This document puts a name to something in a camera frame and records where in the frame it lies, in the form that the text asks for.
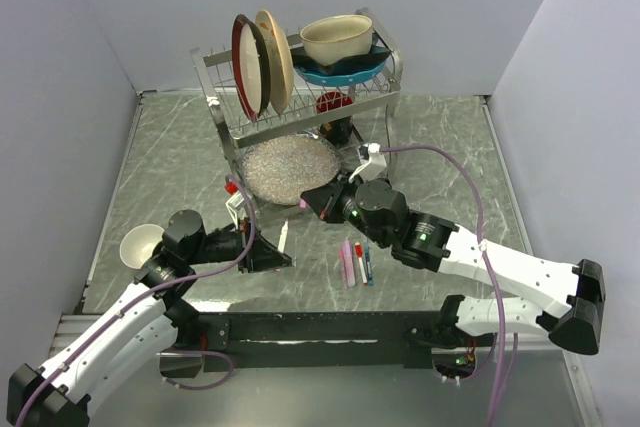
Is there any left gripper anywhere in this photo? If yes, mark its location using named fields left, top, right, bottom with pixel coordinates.
left=186, top=216, right=291, bottom=272

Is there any black base bar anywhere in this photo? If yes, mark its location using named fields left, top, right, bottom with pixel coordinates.
left=173, top=311, right=493, bottom=369

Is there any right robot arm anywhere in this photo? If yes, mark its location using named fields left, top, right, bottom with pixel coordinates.
left=301, top=176, right=606, bottom=355

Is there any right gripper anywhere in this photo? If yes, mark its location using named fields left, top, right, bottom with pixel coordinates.
left=303, top=168, right=391, bottom=248

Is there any purple cable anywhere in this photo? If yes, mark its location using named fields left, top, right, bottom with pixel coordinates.
left=379, top=145, right=521, bottom=427
left=14, top=174, right=259, bottom=426

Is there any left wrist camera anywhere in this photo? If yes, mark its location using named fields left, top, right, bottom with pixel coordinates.
left=224, top=181, right=247, bottom=227

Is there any steel two-tier dish rack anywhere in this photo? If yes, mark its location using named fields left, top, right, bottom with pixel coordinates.
left=191, top=9, right=402, bottom=209

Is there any beige plate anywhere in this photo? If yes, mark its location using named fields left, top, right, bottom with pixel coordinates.
left=255, top=10, right=294, bottom=115

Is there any thick pink marker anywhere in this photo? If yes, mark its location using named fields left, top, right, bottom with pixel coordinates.
left=342, top=239, right=356, bottom=288

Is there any red-rimmed white plate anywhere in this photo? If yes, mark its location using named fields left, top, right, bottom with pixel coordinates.
left=231, top=14, right=271, bottom=122

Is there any red cup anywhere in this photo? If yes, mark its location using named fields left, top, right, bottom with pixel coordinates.
left=315, top=91, right=353, bottom=114

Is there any white paper cup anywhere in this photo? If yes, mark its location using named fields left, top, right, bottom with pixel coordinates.
left=119, top=224, right=164, bottom=270

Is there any blue dotted dish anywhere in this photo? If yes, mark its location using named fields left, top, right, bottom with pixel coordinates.
left=291, top=45, right=391, bottom=87

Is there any cream ceramic bowl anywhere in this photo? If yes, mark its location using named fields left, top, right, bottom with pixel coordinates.
left=300, top=14, right=373, bottom=66

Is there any blue pen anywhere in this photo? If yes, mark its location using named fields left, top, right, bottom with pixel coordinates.
left=363, top=243, right=374, bottom=286

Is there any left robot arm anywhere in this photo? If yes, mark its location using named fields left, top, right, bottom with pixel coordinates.
left=6, top=210, right=292, bottom=426

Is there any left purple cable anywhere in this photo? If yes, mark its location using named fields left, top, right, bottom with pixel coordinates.
left=14, top=174, right=259, bottom=426

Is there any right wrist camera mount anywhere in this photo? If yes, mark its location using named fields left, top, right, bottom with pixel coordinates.
left=348, top=143, right=387, bottom=183

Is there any white pen with red tip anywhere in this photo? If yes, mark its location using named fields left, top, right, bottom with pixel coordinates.
left=354, top=242, right=368, bottom=285

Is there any dark jar under rack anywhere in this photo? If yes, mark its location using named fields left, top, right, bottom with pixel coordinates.
left=319, top=117, right=353, bottom=147

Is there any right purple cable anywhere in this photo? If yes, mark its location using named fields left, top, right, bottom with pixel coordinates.
left=379, top=145, right=521, bottom=427

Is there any slim pink highlighter pen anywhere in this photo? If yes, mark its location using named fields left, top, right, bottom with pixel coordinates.
left=339, top=247, right=348, bottom=289

